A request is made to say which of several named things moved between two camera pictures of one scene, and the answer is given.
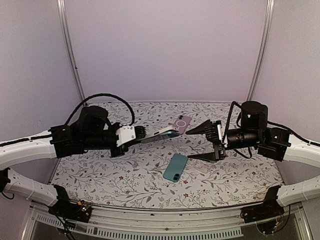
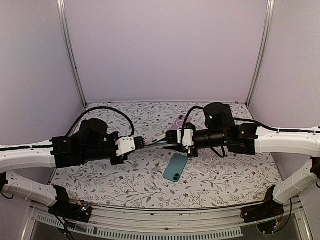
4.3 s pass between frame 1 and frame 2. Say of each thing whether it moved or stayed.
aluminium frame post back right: stayed
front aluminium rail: stayed
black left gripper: moved
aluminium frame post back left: stayed
